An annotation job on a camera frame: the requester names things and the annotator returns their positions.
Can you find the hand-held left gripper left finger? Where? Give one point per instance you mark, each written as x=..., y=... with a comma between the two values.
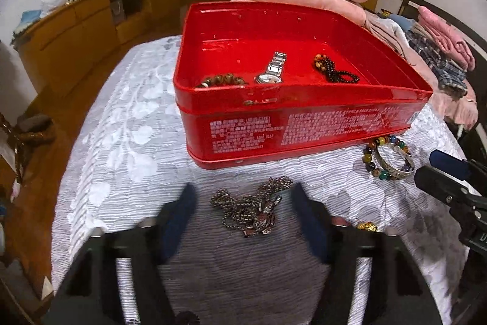
x=177, y=222

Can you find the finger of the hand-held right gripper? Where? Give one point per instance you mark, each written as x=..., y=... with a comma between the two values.
x=449, y=164
x=449, y=190

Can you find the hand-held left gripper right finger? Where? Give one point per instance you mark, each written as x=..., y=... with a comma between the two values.
x=310, y=222

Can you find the red tin box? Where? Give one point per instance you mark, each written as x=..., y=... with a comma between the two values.
x=289, y=119

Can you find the silver wristwatch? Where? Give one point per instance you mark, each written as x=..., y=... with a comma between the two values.
x=272, y=68

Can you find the engraved silver bangle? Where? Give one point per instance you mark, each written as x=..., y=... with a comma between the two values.
x=395, y=167

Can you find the gold bead charm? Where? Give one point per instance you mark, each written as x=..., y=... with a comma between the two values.
x=367, y=226

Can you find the folded plaid clothes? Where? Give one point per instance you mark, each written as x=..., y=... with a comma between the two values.
x=437, y=62

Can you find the folded pink towel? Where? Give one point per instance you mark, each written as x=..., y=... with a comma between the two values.
x=449, y=35

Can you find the beige cloth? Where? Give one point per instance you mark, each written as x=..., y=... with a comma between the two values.
x=384, y=33

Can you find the dark wooden headboard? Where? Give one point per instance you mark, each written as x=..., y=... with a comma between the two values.
x=414, y=3

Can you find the wooden coat rack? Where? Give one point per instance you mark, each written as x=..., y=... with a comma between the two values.
x=26, y=136

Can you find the wooden sideboard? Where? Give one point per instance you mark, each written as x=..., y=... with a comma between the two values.
x=76, y=32

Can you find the blue cloth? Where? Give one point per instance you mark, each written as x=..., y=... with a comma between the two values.
x=26, y=22

